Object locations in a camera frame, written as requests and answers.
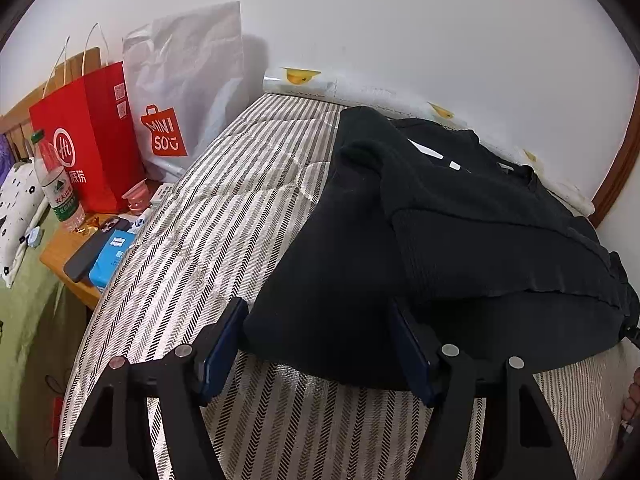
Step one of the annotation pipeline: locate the black sweatshirt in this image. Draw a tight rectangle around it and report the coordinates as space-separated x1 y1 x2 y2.
244 106 639 390

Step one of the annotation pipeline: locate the person's right hand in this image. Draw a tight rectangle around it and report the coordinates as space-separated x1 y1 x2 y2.
622 368 640 422

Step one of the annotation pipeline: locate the striped mattress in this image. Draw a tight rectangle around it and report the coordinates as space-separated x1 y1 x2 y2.
56 94 639 479

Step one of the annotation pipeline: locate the blue tissue pack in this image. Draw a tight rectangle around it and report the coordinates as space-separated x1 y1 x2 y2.
89 230 134 292

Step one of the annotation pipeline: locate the black smartphone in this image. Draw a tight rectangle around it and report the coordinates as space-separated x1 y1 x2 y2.
63 217 131 283

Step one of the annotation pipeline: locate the white remote control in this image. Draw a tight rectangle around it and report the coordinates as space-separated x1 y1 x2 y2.
151 183 174 205

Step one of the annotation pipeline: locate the pink small cup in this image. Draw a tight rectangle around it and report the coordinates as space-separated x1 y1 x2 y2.
122 179 151 214

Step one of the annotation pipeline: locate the green bed sheet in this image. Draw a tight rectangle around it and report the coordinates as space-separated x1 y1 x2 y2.
1 214 86 479

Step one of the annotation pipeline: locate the wooden nightstand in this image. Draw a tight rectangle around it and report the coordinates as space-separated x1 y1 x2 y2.
40 214 131 310

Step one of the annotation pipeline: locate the plastic water bottle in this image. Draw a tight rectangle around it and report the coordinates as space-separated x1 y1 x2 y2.
32 129 86 232

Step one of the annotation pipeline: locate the white black-dotted pillow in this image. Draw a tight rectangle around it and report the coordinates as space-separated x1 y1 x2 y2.
0 159 48 288

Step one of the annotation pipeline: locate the red paper shopping bag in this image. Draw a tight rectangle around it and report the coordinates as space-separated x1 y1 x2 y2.
29 47 144 214

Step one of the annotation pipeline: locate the white Miniso shopping bag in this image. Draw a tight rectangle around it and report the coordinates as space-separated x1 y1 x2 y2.
122 1 248 182

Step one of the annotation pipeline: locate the purple plastic bag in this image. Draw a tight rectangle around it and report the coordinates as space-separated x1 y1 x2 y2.
0 134 15 185

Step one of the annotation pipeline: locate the wooden headboard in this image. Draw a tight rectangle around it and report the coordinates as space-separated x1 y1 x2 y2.
1 47 102 162

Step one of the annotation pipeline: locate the brown wooden door frame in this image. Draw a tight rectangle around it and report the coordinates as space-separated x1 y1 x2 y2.
590 96 640 228

